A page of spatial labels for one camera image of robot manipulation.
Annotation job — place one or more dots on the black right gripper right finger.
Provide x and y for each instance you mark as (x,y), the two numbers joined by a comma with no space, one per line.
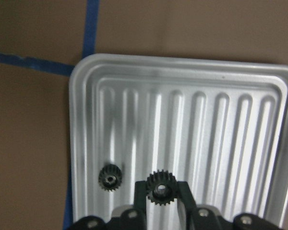
(186,203)

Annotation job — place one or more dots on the black bearing gear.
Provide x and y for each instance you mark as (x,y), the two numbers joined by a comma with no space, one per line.
(110,177)
(161,187)

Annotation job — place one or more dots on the ribbed silver metal tray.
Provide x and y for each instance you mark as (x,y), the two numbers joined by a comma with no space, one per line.
(221,126)

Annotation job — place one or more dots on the brown paper mat blue grid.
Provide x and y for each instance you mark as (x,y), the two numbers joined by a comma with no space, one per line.
(34,107)

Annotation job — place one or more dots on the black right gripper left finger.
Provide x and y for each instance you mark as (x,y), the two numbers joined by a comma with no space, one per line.
(140,194)

